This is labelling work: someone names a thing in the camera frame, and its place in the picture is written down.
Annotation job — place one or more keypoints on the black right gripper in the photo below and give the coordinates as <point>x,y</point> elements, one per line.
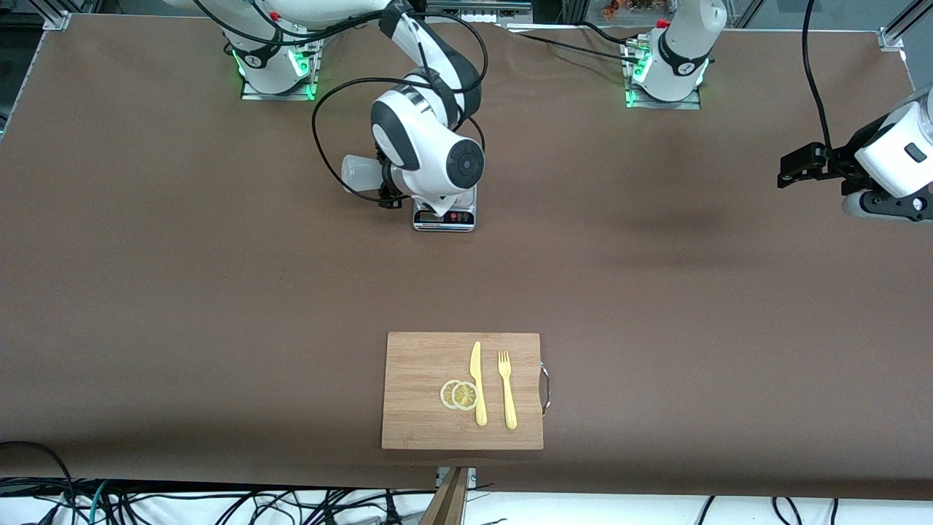
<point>384,191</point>

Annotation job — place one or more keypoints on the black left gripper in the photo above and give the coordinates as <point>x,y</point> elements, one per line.
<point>840,157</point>

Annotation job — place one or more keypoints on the clear squeeze bottle orange cap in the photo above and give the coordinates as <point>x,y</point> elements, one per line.
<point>361,173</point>

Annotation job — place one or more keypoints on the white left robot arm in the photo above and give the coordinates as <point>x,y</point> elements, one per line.
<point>685,44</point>

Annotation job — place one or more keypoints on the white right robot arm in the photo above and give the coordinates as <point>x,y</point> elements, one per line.
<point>430,146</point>

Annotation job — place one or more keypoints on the silver digital kitchen scale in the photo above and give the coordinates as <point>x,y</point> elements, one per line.
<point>463,222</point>

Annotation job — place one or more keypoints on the white power strip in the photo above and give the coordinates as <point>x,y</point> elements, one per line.
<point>474,16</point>

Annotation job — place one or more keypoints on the wooden cutting board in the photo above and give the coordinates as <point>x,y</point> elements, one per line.
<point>415,364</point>

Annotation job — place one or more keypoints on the yellow plastic knife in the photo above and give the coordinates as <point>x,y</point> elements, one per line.
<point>476,364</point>

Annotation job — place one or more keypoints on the lemon slice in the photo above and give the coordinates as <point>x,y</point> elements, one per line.
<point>464,396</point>
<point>444,394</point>

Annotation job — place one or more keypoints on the yellow plastic fork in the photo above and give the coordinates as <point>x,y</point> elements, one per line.
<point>508,401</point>

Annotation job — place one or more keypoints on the brown table cover sheet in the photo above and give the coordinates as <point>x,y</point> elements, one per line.
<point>146,328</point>

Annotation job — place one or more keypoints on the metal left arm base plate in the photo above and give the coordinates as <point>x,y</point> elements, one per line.
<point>685,105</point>

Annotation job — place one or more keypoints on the aluminium frame corner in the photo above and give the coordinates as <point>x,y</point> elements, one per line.
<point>891,38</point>
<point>57,18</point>

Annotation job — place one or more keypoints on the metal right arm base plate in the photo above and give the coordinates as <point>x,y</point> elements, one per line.
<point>251,93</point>

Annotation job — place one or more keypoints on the small metal bracket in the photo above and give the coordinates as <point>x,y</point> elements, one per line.
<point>472,477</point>

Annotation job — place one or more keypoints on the wooden post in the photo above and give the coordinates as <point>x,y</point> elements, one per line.
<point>446,507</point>

